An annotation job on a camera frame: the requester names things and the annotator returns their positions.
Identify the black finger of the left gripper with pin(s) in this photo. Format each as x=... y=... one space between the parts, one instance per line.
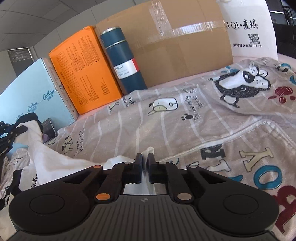
x=8 y=136

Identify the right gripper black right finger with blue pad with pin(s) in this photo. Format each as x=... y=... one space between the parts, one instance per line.
x=169 y=175

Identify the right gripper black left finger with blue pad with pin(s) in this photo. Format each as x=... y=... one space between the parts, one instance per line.
x=117 y=177

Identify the white garment black trim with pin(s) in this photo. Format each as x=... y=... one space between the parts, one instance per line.
x=31 y=163

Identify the large light blue box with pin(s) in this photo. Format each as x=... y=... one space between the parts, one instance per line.
x=38 y=90

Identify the grey cartoon print bedsheet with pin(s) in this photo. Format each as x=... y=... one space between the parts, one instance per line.
x=238 y=121

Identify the dark blue thermos bottle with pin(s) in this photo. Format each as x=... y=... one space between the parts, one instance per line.
x=122 y=60

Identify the orange printed box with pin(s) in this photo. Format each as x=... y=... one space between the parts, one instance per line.
x=84 y=71

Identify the brown cardboard box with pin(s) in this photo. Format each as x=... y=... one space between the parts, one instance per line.
x=173 y=39

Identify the white shopping bag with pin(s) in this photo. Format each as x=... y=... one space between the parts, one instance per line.
x=250 y=28

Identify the black leather sofa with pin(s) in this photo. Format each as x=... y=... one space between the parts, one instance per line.
x=283 y=17

